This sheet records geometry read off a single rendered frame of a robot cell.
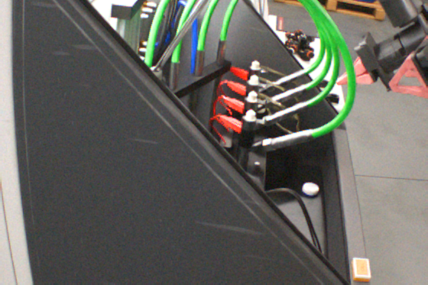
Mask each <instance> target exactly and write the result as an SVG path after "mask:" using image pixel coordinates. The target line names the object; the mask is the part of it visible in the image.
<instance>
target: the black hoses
mask: <svg viewBox="0 0 428 285"><path fill-rule="evenodd" d="M178 1H179V0H172V1H171V0H170V1H169V3H168V6H167V9H166V16H163V18H162V19H163V20H164V24H163V28H162V32H161V35H160V40H159V43H158V46H157V49H156V51H155V54H154V58H153V60H152V67H156V66H157V64H158V63H159V61H160V60H161V58H162V56H163V55H164V53H165V52H166V50H167V48H168V47H169V46H170V44H171V43H172V41H173V40H174V37H175V35H174V32H173V28H172V27H171V24H172V21H173V17H174V15H175V13H176V10H177V2H178ZM168 32H170V42H169V43H168V45H167V46H166V47H165V48H164V50H163V52H162V54H161V55H160V53H161V50H162V48H163V45H164V43H165V40H166V38H167V35H168ZM159 55H160V56H159ZM158 57H159V58H158ZM161 80H162V81H163V82H164V84H165V85H166V86H168V81H167V79H166V77H165V76H164V74H162V76H161Z"/></svg>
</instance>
